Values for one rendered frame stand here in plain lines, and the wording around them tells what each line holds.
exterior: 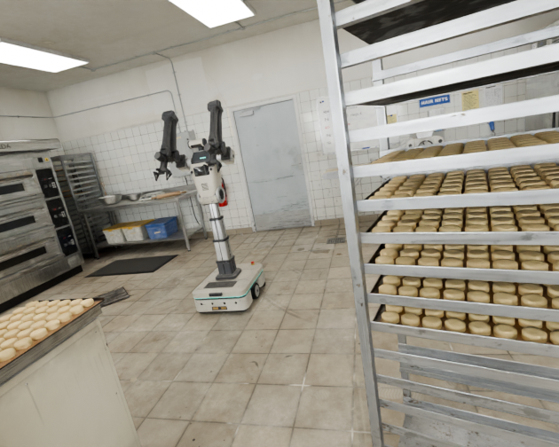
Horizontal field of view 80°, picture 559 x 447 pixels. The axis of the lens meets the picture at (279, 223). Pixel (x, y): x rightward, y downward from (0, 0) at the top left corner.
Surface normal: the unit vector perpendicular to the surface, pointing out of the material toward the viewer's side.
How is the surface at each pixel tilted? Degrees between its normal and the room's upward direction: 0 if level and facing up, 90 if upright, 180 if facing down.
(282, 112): 90
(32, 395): 90
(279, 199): 90
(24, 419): 90
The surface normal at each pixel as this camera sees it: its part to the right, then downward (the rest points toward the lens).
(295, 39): -0.23, 0.27
